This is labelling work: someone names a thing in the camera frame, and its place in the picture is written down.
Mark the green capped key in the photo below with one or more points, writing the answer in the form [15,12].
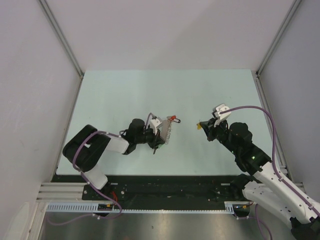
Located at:
[161,146]

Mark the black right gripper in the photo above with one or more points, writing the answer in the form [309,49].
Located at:
[209,129]

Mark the white slotted cable duct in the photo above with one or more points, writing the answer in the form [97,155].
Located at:
[207,207]

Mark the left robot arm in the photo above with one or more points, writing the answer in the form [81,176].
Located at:
[85,149]

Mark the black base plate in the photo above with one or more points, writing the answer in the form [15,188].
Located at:
[128,189]

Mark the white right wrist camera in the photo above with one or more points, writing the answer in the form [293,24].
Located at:
[220,114]

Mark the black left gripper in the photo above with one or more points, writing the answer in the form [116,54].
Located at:
[156,140]

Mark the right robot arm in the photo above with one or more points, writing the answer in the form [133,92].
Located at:
[263,183]

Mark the keyring bunch with chain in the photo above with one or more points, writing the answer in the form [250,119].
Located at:
[166,129]

